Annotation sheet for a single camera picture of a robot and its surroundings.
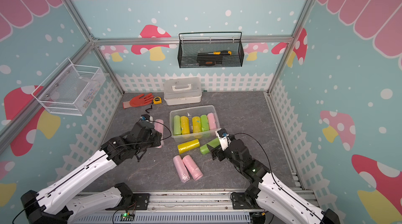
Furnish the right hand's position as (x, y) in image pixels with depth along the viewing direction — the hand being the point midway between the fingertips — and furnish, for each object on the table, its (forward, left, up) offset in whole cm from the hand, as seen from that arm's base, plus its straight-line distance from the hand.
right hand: (216, 140), depth 77 cm
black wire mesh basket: (+50, +1, +19) cm, 54 cm away
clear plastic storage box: (+30, +15, -16) cm, 38 cm away
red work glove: (+41, +55, -16) cm, 71 cm away
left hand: (+1, +28, +2) cm, 28 cm away
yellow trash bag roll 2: (+18, +11, -12) cm, 24 cm away
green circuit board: (-29, +43, -19) cm, 55 cm away
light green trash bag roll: (+1, +6, -14) cm, 15 cm away
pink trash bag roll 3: (-11, +11, -12) cm, 19 cm away
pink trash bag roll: (+20, +1, -13) cm, 23 cm away
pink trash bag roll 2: (-10, +18, -13) cm, 25 cm away
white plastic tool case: (+40, +18, -5) cm, 44 cm away
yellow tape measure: (+39, +40, -14) cm, 58 cm away
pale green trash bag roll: (+16, +23, -12) cm, 31 cm away
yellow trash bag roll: (+18, +18, -13) cm, 28 cm away
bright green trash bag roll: (+16, +6, -12) cm, 21 cm away
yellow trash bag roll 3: (+4, +15, -13) cm, 20 cm away
